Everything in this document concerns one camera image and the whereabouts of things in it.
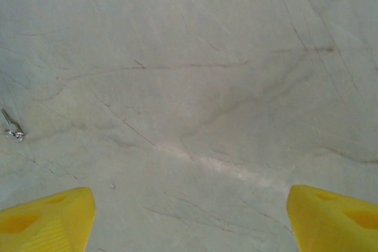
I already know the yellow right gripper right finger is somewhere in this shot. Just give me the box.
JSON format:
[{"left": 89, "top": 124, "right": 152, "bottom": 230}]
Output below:
[{"left": 287, "top": 184, "right": 378, "bottom": 252}]

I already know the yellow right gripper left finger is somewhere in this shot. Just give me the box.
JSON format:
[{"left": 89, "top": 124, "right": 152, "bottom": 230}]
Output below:
[{"left": 0, "top": 186, "right": 96, "bottom": 252}]

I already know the silver key ring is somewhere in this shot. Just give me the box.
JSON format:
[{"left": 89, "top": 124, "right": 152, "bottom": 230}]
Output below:
[{"left": 4, "top": 127, "right": 26, "bottom": 142}]

